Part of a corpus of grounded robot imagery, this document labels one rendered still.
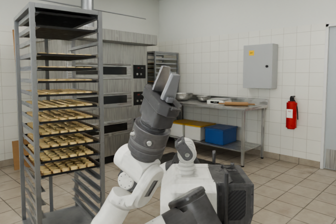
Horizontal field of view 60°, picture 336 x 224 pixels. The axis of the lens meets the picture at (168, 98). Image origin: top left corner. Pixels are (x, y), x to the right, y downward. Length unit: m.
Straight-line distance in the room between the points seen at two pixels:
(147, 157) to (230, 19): 4.91
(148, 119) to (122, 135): 4.08
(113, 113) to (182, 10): 2.74
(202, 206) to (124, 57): 3.99
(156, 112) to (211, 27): 5.10
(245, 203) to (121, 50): 3.88
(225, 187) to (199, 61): 4.95
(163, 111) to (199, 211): 0.32
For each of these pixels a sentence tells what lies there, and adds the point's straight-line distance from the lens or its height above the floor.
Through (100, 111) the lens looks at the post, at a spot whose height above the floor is 1.10.
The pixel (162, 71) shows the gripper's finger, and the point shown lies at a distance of 0.65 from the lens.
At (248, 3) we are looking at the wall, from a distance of 5.35.
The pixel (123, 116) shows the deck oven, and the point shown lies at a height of 0.71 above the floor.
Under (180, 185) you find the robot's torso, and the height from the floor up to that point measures 1.02.
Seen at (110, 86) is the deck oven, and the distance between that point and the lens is 4.51.
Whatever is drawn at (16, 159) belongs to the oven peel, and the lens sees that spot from 4.81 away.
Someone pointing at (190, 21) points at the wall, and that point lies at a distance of 6.03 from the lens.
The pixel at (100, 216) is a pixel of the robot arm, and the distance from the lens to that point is 0.78.
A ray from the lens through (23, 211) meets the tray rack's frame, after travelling 2.88.
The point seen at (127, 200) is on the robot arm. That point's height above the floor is 1.07.
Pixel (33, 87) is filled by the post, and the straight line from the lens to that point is 2.05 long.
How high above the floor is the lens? 1.36
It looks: 4 degrees down
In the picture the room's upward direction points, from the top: straight up
